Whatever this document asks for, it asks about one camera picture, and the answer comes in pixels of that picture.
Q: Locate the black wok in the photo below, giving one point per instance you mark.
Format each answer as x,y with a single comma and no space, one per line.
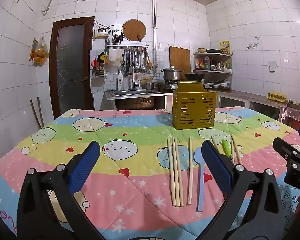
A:
194,76

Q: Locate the row of hanging ladles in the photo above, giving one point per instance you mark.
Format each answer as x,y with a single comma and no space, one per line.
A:
137,60

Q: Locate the yellow wall poster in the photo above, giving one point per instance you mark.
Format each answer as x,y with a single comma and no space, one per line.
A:
224,47

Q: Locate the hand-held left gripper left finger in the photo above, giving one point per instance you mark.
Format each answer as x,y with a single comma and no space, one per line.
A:
85,166

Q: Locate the wall power socket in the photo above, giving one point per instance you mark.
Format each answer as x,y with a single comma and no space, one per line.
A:
115,33

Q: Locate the colourful cartoon printed blanket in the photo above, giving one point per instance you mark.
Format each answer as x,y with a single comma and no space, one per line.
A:
130,160

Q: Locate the metal cup with utensils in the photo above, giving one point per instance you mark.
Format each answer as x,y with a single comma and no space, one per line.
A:
117,40

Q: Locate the yellow egg carton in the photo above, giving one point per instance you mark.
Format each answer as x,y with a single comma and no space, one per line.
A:
277,97

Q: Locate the brown frosted glass door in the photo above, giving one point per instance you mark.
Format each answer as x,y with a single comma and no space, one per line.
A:
70,67

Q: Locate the hanging plastic bag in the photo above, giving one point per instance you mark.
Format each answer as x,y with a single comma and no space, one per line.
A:
41,53

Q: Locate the stainless steel sink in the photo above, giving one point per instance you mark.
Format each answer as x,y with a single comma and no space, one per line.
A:
135,96

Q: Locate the red label sauce bottle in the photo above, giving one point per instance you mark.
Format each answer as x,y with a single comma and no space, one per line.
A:
200,64

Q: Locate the steel pot with lid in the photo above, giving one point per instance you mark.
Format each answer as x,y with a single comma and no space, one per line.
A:
171,74

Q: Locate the kitchen counter cabinet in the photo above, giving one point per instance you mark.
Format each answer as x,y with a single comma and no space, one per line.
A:
250,97

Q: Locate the group of small bowls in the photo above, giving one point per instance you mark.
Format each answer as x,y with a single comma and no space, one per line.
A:
221,84

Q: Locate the round wooden cutting board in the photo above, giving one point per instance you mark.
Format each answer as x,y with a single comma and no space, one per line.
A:
132,28

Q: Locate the metal wall rack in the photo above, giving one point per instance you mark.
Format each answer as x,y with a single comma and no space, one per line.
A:
130,45

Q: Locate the small steel bowl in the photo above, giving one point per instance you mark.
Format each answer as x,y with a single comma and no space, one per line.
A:
147,86

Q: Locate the steel faucet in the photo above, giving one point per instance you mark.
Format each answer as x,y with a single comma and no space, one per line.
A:
133,82

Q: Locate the metal corner shelf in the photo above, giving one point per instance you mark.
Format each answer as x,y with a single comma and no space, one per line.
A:
215,72

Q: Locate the white wall socket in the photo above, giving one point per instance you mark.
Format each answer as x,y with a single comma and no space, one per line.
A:
272,66

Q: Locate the metal wall pipe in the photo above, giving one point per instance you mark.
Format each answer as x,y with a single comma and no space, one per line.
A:
154,25

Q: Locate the light blue spoon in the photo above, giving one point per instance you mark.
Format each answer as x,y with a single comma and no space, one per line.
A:
199,160

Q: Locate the rectangular wooden cutting board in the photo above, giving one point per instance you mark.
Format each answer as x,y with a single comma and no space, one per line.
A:
179,58

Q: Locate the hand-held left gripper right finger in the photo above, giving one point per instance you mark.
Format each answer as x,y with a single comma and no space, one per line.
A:
216,166

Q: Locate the yellow perforated utensil holder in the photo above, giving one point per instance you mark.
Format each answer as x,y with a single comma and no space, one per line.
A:
193,107

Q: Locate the gas stove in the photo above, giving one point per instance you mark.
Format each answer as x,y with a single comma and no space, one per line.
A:
165,86

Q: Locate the steel kettle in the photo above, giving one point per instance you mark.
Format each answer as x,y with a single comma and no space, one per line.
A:
220,66

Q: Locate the leaning wooden stick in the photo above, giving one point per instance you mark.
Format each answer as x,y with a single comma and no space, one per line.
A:
35,115
40,112

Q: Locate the white hanging cloth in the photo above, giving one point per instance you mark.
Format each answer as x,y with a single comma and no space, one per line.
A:
115,56

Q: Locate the tan bowl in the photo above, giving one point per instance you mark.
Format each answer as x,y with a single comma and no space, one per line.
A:
201,50

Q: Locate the dark oil bottle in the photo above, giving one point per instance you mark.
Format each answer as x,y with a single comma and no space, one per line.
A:
207,63

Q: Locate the white wall controller box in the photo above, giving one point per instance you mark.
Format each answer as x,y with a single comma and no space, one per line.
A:
101,33

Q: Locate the dark shallow pan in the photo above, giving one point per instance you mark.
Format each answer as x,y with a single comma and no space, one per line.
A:
214,51

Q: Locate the white soap bottle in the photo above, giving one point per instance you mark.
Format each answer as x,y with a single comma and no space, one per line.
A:
120,81

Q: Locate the colourful hanging board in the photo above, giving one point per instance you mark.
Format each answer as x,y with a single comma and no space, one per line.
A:
33,48

